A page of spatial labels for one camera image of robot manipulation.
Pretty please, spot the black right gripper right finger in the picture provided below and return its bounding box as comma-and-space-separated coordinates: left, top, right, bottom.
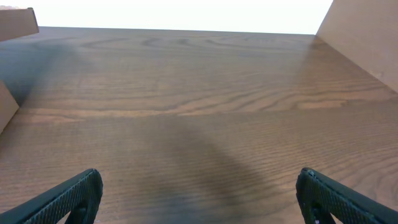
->
296, 167, 397, 224

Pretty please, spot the beige panel at right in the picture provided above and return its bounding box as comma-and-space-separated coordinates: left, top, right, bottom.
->
317, 0, 397, 91

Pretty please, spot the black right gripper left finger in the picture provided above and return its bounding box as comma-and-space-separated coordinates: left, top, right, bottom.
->
1, 169, 103, 224

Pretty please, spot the brown cardboard box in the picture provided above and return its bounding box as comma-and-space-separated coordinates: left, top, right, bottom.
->
1, 6, 39, 133

